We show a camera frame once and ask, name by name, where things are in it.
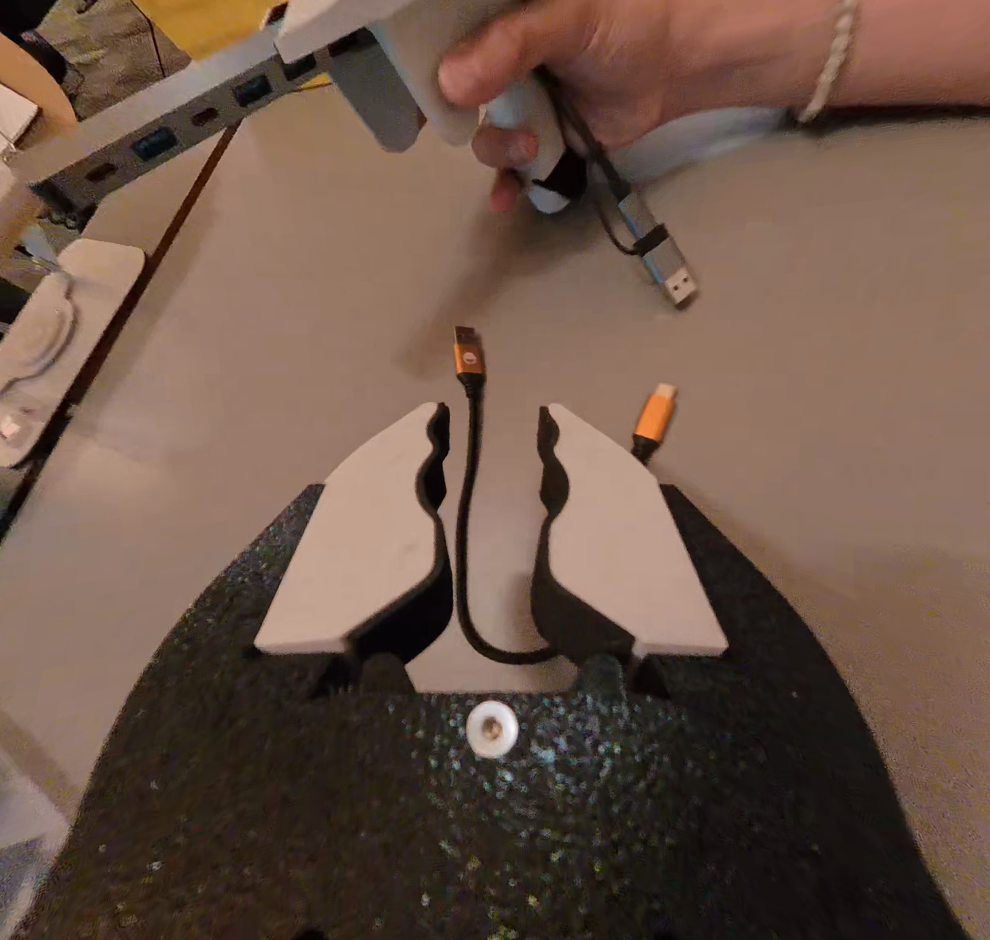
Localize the person's right forearm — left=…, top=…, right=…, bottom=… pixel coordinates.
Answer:
left=804, top=0, right=990, bottom=117

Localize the orange plug usb cable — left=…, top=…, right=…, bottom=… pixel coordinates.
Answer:
left=451, top=325, right=680, bottom=666

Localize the instruction sheet on stand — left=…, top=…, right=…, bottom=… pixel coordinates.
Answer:
left=0, top=31, right=148, bottom=471

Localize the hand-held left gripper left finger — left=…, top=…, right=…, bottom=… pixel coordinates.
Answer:
left=252, top=401, right=454, bottom=661

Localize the grey usb hub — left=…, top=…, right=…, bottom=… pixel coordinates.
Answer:
left=27, top=46, right=380, bottom=200

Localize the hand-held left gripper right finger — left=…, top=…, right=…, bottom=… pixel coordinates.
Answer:
left=531, top=402, right=730, bottom=661

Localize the person's right hand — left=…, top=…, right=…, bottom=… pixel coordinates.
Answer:
left=435, top=0, right=821, bottom=212

